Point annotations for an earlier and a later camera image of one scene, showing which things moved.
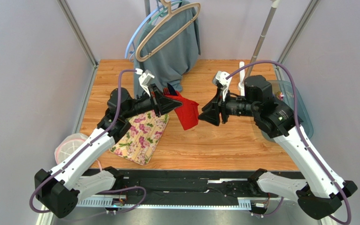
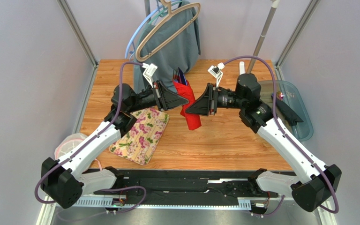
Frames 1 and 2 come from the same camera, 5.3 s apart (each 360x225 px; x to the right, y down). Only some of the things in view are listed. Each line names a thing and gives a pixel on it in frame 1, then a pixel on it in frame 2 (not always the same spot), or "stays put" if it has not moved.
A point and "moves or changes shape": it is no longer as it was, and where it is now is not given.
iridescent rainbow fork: x=166 y=91 moves or changes shape
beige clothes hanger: x=168 y=3 stays put
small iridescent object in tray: x=280 y=95 stays put
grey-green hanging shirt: x=168 y=48 stays put
